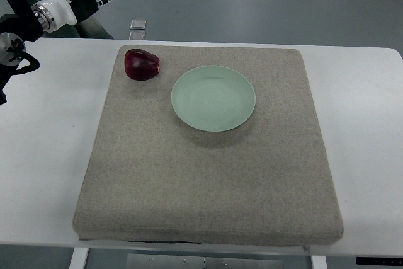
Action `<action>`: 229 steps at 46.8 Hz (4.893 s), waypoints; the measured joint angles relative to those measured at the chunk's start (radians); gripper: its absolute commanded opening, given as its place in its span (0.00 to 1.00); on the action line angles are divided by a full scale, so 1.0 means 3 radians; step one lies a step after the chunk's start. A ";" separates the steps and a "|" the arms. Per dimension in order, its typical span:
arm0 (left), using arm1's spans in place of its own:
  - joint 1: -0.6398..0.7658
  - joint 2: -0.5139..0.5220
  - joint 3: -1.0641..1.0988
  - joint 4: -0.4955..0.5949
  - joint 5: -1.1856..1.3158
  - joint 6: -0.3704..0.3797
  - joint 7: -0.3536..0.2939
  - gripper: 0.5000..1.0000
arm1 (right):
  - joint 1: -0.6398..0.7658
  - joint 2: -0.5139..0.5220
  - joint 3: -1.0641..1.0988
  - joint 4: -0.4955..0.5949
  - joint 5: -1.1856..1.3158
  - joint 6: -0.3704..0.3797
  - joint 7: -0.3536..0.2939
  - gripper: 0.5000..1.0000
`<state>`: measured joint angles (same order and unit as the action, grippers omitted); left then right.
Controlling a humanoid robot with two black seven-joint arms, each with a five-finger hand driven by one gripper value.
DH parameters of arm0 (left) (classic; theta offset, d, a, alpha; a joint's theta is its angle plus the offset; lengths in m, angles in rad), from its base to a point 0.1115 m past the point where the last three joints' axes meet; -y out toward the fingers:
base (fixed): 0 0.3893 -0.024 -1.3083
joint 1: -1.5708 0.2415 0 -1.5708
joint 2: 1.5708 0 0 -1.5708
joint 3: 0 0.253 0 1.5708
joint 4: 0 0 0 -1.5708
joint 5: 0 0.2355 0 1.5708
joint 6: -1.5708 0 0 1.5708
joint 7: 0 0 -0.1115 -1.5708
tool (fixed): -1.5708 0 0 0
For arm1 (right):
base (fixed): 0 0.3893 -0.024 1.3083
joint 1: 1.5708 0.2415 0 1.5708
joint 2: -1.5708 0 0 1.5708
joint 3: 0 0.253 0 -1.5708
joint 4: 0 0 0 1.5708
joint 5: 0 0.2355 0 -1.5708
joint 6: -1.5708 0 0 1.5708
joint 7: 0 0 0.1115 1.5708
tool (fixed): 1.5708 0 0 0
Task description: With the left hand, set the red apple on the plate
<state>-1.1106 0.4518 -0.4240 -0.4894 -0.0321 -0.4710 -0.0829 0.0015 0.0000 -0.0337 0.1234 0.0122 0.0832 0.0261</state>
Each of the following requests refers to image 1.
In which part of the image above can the dark red apple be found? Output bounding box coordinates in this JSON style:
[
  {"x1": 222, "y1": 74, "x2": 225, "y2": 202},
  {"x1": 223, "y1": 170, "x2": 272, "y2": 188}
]
[{"x1": 124, "y1": 49, "x2": 160, "y2": 81}]

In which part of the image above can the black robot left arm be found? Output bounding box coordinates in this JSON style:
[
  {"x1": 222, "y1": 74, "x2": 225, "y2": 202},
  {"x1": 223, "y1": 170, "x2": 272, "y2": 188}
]
[{"x1": 1, "y1": 0, "x2": 43, "y2": 89}]

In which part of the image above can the upper floor socket plate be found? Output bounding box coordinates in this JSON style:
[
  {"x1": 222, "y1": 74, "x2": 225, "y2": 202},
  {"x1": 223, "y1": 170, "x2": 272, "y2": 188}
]
[{"x1": 130, "y1": 19, "x2": 147, "y2": 30}]

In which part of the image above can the floor socket plate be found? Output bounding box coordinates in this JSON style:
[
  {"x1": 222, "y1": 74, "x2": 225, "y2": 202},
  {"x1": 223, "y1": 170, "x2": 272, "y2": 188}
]
[
  {"x1": 130, "y1": 19, "x2": 147, "y2": 30},
  {"x1": 129, "y1": 31, "x2": 146, "y2": 40}
]

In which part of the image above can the lower floor socket plate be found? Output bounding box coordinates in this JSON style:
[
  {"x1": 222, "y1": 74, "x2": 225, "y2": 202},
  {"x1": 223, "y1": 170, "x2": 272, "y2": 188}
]
[{"x1": 129, "y1": 31, "x2": 146, "y2": 40}]

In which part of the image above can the light green plate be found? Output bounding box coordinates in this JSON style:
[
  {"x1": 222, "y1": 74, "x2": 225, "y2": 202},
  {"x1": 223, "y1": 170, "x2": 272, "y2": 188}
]
[{"x1": 171, "y1": 66, "x2": 256, "y2": 132}]

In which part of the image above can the beige fabric cushion mat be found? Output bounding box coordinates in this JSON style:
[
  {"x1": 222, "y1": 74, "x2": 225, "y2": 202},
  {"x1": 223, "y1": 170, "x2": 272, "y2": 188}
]
[{"x1": 72, "y1": 46, "x2": 343, "y2": 246}]

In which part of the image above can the white left table leg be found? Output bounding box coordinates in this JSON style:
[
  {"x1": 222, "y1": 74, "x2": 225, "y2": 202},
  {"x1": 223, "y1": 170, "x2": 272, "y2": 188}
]
[{"x1": 69, "y1": 248, "x2": 89, "y2": 269}]

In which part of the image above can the white table leg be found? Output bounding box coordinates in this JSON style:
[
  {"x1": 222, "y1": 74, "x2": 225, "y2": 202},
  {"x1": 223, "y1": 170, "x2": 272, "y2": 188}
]
[
  {"x1": 69, "y1": 248, "x2": 89, "y2": 269},
  {"x1": 310, "y1": 256, "x2": 328, "y2": 269}
]

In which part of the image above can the white right table leg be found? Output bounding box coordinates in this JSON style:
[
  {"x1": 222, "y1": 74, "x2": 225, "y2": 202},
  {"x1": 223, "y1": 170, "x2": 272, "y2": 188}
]
[{"x1": 310, "y1": 256, "x2": 328, "y2": 269}]

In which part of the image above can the black table control panel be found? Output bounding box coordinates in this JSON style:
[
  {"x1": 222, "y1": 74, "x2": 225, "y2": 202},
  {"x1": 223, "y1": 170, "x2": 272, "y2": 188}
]
[{"x1": 356, "y1": 257, "x2": 403, "y2": 266}]

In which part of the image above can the metal table base plate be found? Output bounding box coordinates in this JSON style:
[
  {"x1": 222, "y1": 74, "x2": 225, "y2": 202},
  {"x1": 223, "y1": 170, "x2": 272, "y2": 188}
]
[{"x1": 126, "y1": 253, "x2": 284, "y2": 269}]

